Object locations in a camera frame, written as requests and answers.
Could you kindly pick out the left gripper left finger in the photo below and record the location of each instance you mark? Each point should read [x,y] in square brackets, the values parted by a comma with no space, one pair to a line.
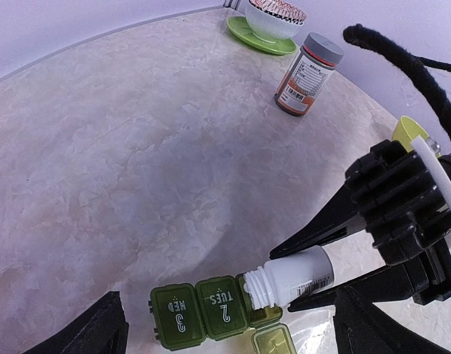
[102,328]

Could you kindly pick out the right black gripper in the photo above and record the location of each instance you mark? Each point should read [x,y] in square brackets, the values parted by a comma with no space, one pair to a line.
[340,218]

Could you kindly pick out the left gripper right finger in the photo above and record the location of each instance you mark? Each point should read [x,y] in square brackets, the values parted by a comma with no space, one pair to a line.
[361,327]

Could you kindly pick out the green weekly pill organizer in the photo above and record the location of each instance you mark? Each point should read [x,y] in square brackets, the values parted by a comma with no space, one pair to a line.
[217,308]

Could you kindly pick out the small white pill bottle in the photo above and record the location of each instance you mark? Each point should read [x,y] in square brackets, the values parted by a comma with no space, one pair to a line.
[278,282]

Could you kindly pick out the lime green bowl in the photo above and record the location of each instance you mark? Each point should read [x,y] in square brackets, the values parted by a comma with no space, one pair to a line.
[407,129]

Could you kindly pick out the orange grey-capped supplement bottle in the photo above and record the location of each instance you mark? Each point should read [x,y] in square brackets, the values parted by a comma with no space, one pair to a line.
[309,72]

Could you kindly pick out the red patterned white bowl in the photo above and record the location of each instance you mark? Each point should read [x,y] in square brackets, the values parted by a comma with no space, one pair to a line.
[279,19]

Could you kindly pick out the green saucer plate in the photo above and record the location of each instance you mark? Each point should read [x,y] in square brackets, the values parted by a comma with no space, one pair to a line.
[239,28]

